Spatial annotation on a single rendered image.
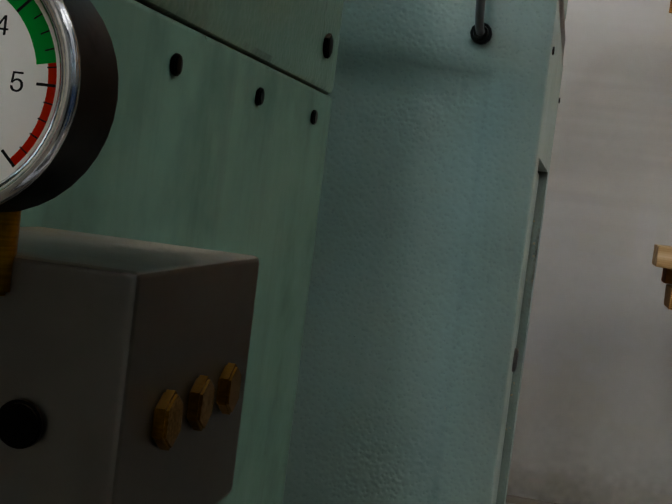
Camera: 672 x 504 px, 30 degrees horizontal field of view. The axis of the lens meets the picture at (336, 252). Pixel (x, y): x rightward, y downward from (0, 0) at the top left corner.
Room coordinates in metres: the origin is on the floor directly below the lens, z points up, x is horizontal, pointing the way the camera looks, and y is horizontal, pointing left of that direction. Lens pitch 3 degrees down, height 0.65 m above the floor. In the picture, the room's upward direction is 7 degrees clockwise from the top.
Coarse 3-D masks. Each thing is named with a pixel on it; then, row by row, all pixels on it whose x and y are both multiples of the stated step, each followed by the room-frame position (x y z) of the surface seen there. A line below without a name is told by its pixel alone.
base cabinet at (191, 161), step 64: (128, 0) 0.49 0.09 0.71; (128, 64) 0.50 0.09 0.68; (192, 64) 0.58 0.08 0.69; (256, 64) 0.69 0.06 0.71; (128, 128) 0.51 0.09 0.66; (192, 128) 0.59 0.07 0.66; (256, 128) 0.71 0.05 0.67; (320, 128) 0.88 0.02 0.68; (64, 192) 0.45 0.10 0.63; (128, 192) 0.51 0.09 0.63; (192, 192) 0.60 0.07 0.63; (256, 192) 0.72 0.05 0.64; (320, 192) 0.91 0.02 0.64; (256, 256) 0.74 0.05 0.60; (256, 320) 0.76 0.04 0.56; (256, 384) 0.78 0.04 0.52; (256, 448) 0.80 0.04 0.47
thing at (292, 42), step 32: (160, 0) 0.53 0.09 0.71; (192, 0) 0.57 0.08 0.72; (224, 0) 0.62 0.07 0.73; (256, 0) 0.67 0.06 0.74; (288, 0) 0.74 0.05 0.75; (320, 0) 0.83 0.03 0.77; (224, 32) 0.62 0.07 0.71; (256, 32) 0.68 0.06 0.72; (288, 32) 0.75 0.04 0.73; (320, 32) 0.84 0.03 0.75; (288, 64) 0.76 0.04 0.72; (320, 64) 0.85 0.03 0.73
